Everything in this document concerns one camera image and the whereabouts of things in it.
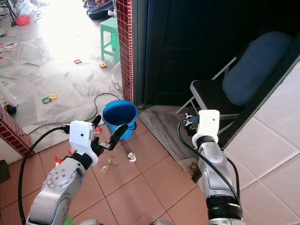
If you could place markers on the green and yellow toy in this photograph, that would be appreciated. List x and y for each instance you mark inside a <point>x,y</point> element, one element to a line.
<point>49,99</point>

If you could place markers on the silver robot right leg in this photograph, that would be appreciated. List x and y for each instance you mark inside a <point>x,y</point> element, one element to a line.
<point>162,223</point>

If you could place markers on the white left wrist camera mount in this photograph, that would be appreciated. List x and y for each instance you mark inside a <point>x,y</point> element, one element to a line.
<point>80,136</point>

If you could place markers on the small red toy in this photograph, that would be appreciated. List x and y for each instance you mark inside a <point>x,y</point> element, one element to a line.
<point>77,61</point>

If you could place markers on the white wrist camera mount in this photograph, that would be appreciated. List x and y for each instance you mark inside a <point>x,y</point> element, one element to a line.
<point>80,136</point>
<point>208,124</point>

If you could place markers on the brown paper scrap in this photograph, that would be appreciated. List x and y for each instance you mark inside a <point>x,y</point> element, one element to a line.
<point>105,168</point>
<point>112,161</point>

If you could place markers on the white plastic basin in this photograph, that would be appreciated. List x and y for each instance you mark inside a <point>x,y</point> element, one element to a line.
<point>116,76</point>

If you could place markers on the red plastic basin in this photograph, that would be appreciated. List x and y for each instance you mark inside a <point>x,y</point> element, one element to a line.
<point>22,20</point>

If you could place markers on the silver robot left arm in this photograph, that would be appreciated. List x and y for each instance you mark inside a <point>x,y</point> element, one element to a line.
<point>54,187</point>

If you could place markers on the silver robot left leg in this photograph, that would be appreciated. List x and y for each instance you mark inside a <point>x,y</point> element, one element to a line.
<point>89,222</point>

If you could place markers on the silver robot leg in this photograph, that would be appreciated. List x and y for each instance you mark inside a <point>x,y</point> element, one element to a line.
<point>162,223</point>
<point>89,222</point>

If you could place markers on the dark grey square board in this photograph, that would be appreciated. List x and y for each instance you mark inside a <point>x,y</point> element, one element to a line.
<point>4,171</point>

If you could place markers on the green plastic stool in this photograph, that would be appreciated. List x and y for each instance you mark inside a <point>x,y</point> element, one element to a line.
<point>110,26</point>

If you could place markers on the blue plastic bucket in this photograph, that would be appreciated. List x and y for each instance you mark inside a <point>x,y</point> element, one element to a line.
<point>122,125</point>

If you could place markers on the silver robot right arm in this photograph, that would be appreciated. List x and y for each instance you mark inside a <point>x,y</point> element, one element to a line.
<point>215,173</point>

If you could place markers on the white plastic container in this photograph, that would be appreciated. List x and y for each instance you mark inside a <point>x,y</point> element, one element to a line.
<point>7,96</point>

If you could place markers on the small orange toy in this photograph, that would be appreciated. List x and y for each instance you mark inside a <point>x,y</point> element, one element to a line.
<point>103,65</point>

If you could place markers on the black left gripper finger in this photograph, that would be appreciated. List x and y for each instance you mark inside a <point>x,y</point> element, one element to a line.
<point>118,137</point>
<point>96,122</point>

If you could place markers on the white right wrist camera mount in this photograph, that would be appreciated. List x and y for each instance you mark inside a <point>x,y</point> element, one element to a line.
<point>208,124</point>

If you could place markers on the sitting person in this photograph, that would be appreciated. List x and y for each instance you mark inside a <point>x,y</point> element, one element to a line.
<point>98,11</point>

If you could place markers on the dark blue cushion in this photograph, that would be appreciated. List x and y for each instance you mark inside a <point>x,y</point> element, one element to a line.
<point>258,65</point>

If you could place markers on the red snack wrapper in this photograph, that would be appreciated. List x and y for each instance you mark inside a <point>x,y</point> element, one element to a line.
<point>70,151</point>
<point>58,160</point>

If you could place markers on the white crumpled paper ball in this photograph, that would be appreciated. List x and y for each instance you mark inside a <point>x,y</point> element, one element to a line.
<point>131,157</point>

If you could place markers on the dark wooden door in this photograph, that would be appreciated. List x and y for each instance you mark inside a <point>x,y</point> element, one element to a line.
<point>192,47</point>

